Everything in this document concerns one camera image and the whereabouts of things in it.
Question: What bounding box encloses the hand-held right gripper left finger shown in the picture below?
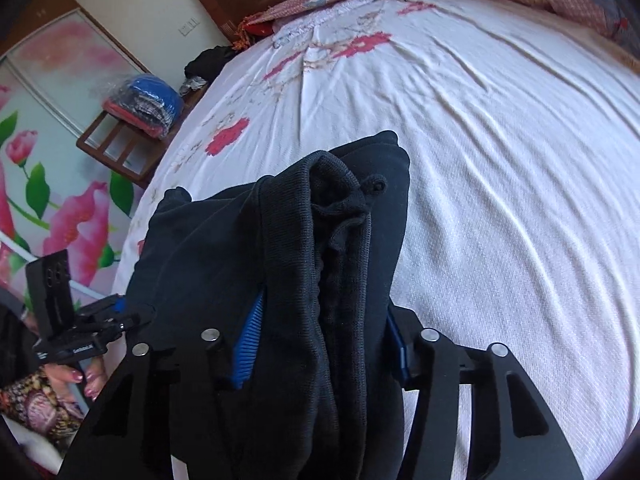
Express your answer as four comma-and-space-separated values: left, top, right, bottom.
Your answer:
59, 292, 266, 480

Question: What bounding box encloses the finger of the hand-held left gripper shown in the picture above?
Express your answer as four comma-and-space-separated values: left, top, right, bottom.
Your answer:
74, 296, 155, 343

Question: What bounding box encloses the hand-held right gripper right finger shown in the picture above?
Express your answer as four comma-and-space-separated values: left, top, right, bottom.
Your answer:
387, 305, 585, 480

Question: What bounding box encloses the person's left forearm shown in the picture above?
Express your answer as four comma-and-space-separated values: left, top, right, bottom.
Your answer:
0, 370, 90, 442

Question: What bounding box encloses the person's left hand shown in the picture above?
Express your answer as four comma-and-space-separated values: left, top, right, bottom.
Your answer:
45, 360, 108, 402

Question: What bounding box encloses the dark cloth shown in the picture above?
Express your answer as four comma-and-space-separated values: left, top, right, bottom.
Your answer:
0, 302, 40, 386

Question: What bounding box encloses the floral wardrobe door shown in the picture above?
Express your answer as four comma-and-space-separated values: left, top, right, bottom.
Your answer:
0, 0, 153, 306

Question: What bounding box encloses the wooden chair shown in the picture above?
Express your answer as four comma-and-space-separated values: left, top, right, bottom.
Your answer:
76, 110, 173, 190

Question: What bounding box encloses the white floral bed sheet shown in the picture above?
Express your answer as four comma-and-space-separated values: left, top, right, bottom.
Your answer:
112, 0, 640, 480

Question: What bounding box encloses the plastic bag of clothes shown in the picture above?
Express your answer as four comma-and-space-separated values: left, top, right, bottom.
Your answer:
102, 74, 185, 140

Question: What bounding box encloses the wooden nightstand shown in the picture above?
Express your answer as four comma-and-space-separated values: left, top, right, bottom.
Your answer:
170, 85, 211, 136

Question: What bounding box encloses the black clothes pile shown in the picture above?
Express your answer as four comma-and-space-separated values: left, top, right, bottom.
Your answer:
185, 46, 236, 81

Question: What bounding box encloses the pale floral pillow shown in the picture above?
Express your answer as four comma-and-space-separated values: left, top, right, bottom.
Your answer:
272, 0, 386, 50

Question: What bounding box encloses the wooden headboard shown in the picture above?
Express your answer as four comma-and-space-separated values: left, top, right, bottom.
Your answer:
192, 0, 361, 43

